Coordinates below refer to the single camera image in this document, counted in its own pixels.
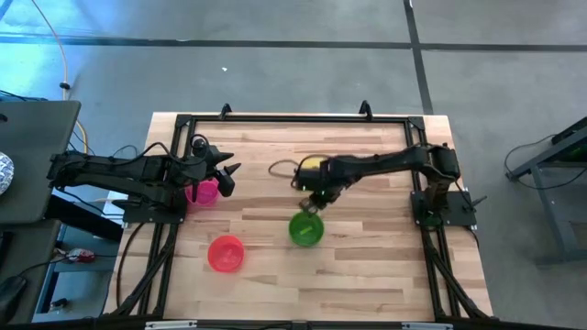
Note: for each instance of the white paper sheet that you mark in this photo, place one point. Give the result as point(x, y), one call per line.
point(110, 213)

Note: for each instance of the grey metal side table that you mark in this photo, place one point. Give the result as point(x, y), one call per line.
point(552, 215)

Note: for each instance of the black computer mouse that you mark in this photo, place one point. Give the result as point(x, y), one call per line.
point(11, 293)

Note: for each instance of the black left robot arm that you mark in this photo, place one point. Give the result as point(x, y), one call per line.
point(114, 172)

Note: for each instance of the dark grey desk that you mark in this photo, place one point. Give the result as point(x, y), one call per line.
point(36, 151)

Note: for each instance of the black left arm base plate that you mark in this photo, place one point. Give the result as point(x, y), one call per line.
point(147, 214)

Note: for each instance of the black aluminium table frame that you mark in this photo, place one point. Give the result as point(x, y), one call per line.
point(298, 119)

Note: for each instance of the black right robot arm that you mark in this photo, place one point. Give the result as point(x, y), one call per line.
point(390, 160)

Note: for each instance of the green translucent plastic bowl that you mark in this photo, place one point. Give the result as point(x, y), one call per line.
point(306, 231)

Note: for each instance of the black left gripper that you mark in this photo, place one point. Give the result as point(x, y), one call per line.
point(202, 167)

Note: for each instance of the magenta translucent plastic bowl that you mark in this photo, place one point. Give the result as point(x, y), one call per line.
point(204, 194)

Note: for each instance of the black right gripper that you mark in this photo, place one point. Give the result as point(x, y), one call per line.
point(321, 179)

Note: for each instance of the red white small device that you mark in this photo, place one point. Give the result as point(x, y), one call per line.
point(80, 255)

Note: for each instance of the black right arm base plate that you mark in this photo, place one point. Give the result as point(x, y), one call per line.
point(458, 208)

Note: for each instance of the blue white patterned object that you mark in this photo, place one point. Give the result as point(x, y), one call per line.
point(5, 174)

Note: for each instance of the black frame clamp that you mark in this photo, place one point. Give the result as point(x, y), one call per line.
point(225, 111)
point(365, 110)

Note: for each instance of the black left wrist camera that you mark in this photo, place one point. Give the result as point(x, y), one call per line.
point(200, 146)

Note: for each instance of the yellow translucent plastic bowl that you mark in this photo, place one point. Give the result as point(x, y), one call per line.
point(313, 163)

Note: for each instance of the black low desk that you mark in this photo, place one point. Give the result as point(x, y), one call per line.
point(27, 247)

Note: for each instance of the grey metal bracket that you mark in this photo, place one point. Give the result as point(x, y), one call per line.
point(169, 325)
point(426, 326)

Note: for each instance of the red translucent plastic bowl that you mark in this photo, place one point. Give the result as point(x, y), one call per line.
point(225, 254)

